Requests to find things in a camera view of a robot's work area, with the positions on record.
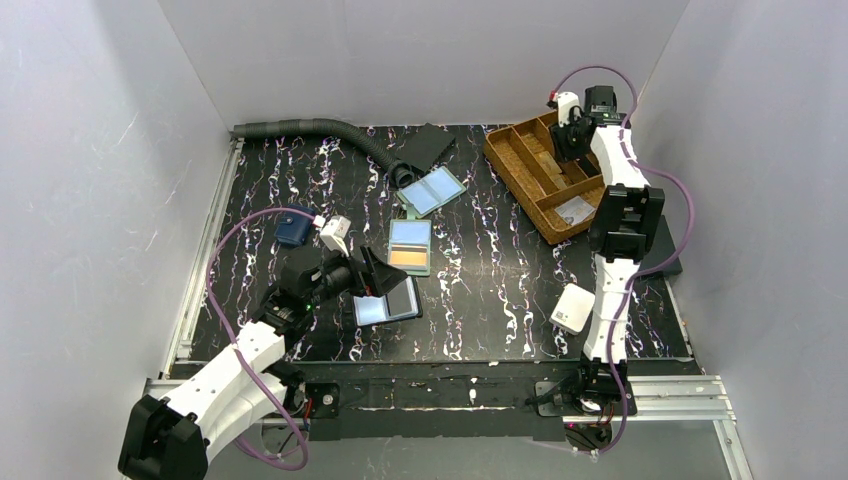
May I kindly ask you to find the black card holder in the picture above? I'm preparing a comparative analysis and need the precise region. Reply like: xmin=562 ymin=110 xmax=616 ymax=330
xmin=353 ymin=277 xmax=423 ymax=327

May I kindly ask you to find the green card holder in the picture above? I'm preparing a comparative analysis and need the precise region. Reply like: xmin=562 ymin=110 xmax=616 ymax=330
xmin=397 ymin=166 xmax=467 ymax=219
xmin=388 ymin=219 xmax=432 ymax=277

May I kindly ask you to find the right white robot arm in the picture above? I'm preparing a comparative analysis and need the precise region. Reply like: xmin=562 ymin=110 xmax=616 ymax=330
xmin=549 ymin=86 xmax=665 ymax=365

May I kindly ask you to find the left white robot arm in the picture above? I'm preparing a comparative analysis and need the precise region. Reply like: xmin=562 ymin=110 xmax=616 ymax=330
xmin=118 ymin=247 xmax=407 ymax=479

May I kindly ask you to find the dark card in holder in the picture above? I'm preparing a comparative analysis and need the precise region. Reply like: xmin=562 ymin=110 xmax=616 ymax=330
xmin=386 ymin=278 xmax=416 ymax=319

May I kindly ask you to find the card in tray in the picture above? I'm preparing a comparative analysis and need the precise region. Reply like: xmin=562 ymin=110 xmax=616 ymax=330
xmin=554 ymin=196 xmax=596 ymax=226

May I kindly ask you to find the wooden piece in tray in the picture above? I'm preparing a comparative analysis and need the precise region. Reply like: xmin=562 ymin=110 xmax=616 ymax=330
xmin=536 ymin=150 xmax=568 ymax=190

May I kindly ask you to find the blue snap wallet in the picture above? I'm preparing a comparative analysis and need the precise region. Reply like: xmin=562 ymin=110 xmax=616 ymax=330
xmin=274 ymin=204 xmax=317 ymax=248

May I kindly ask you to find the wicker divided tray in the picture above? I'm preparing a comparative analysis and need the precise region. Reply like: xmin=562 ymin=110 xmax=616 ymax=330
xmin=484 ymin=112 xmax=605 ymax=245

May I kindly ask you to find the black square pad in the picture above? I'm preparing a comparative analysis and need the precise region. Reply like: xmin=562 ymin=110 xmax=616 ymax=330
xmin=397 ymin=123 xmax=456 ymax=175

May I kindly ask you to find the black box right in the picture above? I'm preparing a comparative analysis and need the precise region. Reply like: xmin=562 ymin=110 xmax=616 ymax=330
xmin=639 ymin=215 xmax=683 ymax=277

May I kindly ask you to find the white box with code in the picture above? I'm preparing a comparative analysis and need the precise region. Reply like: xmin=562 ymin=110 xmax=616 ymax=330
xmin=548 ymin=283 xmax=595 ymax=335

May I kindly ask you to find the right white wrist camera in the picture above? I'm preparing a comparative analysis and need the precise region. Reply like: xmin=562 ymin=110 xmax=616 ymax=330
xmin=547 ymin=92 xmax=583 ymax=127

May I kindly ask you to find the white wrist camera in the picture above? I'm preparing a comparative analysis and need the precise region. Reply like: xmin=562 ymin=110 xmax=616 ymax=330
xmin=313 ymin=215 xmax=351 ymax=256
xmin=547 ymin=92 xmax=583 ymax=127

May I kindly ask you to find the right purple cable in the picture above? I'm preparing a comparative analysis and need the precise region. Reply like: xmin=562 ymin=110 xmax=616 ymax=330
xmin=549 ymin=64 xmax=697 ymax=456

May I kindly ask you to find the purple cable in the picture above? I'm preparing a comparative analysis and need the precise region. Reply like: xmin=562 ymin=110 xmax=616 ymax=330
xmin=206 ymin=207 xmax=326 ymax=473
xmin=549 ymin=64 xmax=697 ymax=456

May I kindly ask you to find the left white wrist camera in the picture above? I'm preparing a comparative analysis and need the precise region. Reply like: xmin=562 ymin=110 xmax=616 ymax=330
xmin=313 ymin=215 xmax=351 ymax=256

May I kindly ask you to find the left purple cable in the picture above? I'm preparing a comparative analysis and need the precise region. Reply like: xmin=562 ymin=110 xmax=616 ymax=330
xmin=206 ymin=207 xmax=326 ymax=473

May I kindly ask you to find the grey corrugated hose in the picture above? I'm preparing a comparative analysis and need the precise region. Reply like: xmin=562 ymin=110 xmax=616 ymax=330
xmin=233 ymin=119 xmax=420 ymax=190

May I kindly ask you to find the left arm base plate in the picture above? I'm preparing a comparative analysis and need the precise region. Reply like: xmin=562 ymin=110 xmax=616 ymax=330
xmin=239 ymin=380 xmax=340 ymax=420

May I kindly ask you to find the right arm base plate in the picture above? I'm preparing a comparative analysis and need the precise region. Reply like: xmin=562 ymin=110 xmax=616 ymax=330
xmin=526 ymin=378 xmax=638 ymax=420

